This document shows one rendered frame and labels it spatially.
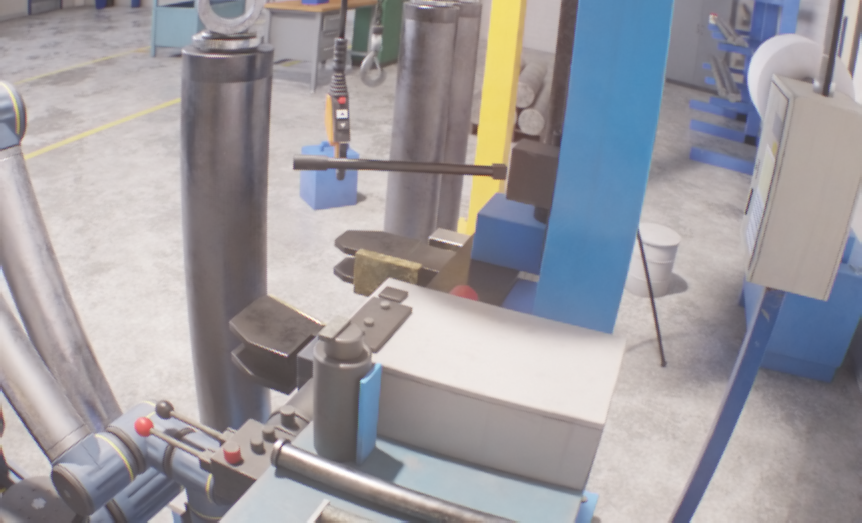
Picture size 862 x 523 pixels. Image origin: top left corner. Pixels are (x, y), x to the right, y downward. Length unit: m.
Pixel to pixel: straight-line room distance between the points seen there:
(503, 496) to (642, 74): 0.69
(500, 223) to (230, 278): 0.62
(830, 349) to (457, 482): 2.84
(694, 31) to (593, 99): 10.21
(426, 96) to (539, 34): 9.53
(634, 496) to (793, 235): 1.44
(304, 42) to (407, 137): 4.84
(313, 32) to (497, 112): 3.78
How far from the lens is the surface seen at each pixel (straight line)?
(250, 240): 1.65
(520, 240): 1.50
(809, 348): 3.59
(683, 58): 11.42
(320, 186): 4.46
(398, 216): 2.89
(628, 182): 1.22
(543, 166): 1.24
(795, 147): 1.40
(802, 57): 1.69
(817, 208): 1.44
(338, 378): 0.90
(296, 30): 7.57
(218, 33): 1.54
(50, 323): 1.48
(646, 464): 2.78
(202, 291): 1.71
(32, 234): 1.47
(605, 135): 1.21
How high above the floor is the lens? 1.74
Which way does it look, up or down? 23 degrees down
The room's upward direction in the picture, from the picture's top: 6 degrees clockwise
